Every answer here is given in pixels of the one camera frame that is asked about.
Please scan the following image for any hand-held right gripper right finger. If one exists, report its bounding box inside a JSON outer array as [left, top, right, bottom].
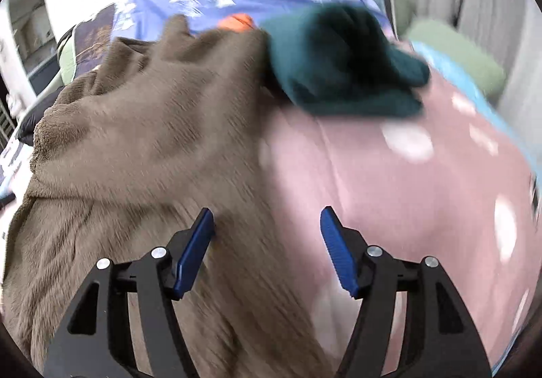
[[319, 205, 494, 378]]

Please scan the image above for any dark green garment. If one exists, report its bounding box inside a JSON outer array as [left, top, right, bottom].
[[258, 3, 432, 118]]

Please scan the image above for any black jacket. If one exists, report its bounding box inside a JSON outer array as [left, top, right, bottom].
[[17, 90, 64, 146]]

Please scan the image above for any green pillow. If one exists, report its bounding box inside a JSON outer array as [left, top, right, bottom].
[[390, 0, 506, 97]]

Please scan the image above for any orange cloth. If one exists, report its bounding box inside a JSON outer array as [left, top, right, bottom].
[[218, 14, 256, 32]]

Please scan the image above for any light blue blanket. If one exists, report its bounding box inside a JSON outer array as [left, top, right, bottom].
[[411, 41, 542, 192]]

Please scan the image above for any dark patterned cloth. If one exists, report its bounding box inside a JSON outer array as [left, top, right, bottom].
[[70, 3, 117, 78]]

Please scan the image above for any pink spotted bed sheet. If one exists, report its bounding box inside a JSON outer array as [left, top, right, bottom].
[[254, 75, 542, 378]]

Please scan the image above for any brown fleece garment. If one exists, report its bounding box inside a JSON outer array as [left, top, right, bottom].
[[0, 15, 339, 378]]

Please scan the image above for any grey curtain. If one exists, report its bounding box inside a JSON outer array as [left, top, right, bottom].
[[406, 0, 542, 107]]

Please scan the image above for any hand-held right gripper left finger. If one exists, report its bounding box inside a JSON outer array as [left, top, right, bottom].
[[42, 207, 216, 378]]

